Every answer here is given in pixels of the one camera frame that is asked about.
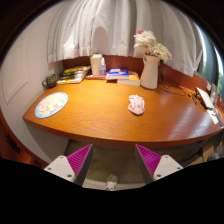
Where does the small clear spray bottle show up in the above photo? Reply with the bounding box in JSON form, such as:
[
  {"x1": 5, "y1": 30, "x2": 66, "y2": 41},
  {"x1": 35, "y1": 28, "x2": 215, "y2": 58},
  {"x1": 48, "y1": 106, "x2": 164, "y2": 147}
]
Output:
[{"x1": 99, "y1": 57, "x2": 107, "y2": 76}]

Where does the black cable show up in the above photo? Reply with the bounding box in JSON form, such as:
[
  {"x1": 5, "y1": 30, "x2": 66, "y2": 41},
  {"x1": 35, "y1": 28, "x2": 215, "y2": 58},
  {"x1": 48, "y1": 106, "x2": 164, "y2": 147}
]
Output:
[{"x1": 158, "y1": 71, "x2": 198, "y2": 98}]

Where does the pink computer mouse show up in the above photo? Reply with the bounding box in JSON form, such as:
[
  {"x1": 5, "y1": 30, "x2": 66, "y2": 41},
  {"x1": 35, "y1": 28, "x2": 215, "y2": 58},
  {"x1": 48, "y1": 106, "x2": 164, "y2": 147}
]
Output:
[{"x1": 127, "y1": 94, "x2": 146, "y2": 116}]

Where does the white paper card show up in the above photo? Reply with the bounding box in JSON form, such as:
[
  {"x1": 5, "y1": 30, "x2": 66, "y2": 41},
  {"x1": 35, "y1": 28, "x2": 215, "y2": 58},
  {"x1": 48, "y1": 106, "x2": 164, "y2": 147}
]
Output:
[{"x1": 207, "y1": 109, "x2": 221, "y2": 125}]

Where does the round printed mouse pad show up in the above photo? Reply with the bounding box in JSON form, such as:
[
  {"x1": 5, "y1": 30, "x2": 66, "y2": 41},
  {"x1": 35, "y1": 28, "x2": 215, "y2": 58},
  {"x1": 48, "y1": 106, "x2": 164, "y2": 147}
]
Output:
[{"x1": 34, "y1": 91, "x2": 69, "y2": 119}]

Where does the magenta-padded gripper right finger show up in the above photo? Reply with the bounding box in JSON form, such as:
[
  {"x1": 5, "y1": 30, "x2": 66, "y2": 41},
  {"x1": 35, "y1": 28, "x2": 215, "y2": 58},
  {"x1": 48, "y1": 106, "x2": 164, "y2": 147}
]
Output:
[{"x1": 134, "y1": 143, "x2": 184, "y2": 185}]

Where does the white pleated curtain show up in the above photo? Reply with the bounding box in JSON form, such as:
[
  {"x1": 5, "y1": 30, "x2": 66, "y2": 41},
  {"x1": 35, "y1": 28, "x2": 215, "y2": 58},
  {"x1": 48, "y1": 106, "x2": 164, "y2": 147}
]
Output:
[{"x1": 46, "y1": 0, "x2": 205, "y2": 78}]

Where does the orange book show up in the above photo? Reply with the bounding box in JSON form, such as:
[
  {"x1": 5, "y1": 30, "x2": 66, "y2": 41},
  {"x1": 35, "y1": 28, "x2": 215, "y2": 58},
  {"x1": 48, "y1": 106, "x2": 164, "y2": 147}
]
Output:
[{"x1": 116, "y1": 71, "x2": 141, "y2": 87}]

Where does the blue book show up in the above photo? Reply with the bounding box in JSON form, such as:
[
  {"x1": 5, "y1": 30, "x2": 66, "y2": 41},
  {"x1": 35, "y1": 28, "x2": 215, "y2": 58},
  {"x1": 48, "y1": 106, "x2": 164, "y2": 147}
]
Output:
[{"x1": 105, "y1": 67, "x2": 130, "y2": 81}]

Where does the person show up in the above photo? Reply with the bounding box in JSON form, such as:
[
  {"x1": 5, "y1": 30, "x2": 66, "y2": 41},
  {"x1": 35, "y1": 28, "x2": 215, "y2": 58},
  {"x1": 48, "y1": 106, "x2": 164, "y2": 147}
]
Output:
[{"x1": 105, "y1": 173, "x2": 119, "y2": 192}]

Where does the dark green mug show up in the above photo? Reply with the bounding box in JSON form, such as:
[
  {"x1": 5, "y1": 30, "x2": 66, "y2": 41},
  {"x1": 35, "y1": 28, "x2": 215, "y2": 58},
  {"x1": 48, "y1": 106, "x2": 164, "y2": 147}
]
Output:
[{"x1": 41, "y1": 73, "x2": 58, "y2": 89}]

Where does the white flat device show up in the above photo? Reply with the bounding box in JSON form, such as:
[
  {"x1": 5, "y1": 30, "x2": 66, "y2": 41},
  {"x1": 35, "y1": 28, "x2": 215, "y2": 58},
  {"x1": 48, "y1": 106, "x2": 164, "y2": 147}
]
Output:
[{"x1": 195, "y1": 86, "x2": 215, "y2": 110}]

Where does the red-brown flat book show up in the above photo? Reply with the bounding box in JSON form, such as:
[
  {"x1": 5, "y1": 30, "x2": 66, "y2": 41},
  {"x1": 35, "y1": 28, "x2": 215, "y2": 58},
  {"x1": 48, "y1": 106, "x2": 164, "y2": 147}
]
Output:
[{"x1": 85, "y1": 74, "x2": 108, "y2": 81}]

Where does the white and yellow book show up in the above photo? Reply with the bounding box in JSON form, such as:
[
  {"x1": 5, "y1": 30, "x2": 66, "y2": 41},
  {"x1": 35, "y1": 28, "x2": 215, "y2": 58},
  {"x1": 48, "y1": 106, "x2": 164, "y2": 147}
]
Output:
[{"x1": 56, "y1": 77, "x2": 87, "y2": 85}]

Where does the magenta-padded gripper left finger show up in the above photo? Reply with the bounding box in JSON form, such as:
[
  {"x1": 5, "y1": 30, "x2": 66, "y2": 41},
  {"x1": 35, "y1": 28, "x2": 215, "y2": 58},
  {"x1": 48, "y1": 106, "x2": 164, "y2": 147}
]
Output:
[{"x1": 43, "y1": 143, "x2": 94, "y2": 187}]

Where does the small picture frame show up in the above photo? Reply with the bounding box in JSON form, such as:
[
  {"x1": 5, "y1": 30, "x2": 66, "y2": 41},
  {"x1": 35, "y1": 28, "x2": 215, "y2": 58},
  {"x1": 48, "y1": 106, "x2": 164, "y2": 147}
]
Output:
[{"x1": 209, "y1": 83, "x2": 219, "y2": 106}]

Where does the white ceramic vase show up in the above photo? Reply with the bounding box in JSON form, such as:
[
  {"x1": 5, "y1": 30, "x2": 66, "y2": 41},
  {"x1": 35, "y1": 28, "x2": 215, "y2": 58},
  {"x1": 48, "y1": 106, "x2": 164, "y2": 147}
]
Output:
[{"x1": 139, "y1": 54, "x2": 161, "y2": 90}]

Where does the cream tumbler with lid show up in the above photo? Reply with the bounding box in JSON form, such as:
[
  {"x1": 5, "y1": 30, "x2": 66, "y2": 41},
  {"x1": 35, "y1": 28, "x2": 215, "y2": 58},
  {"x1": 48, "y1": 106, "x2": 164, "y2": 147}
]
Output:
[{"x1": 89, "y1": 53, "x2": 103, "y2": 76}]

